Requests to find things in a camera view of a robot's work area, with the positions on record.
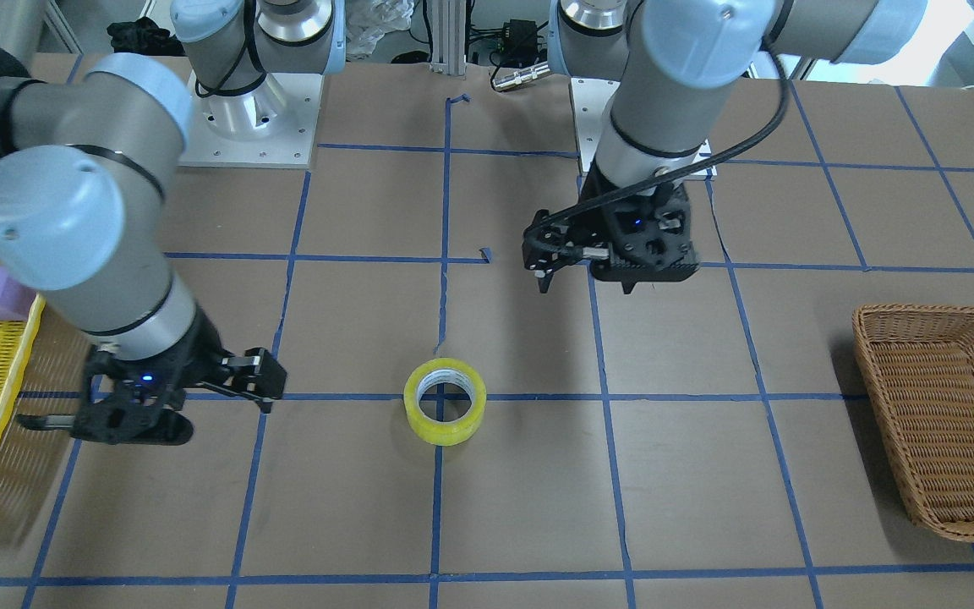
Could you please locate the silver metal connector plug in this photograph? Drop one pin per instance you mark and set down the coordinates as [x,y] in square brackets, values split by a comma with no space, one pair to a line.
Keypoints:
[520,77]

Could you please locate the brown wicker basket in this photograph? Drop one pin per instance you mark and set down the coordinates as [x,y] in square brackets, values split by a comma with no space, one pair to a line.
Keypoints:
[917,364]

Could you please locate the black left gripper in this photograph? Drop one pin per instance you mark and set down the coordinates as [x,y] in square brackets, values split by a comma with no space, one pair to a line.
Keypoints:
[595,212]

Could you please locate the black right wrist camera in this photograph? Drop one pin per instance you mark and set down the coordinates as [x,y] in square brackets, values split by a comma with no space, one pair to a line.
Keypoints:
[121,418]

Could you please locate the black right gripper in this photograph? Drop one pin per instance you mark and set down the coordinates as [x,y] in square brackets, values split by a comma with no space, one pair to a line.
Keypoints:
[197,353]

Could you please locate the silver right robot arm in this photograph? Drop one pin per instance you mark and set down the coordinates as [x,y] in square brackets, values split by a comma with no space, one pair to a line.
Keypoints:
[84,174]

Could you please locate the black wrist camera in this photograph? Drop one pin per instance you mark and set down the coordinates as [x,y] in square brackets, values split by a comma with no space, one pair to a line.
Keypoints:
[648,239]
[121,418]

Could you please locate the yellow tape roll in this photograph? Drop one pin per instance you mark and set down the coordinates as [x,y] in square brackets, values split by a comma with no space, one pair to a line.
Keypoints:
[425,401]

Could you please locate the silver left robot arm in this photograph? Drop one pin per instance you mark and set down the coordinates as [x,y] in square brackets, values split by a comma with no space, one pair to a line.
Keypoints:
[675,64]

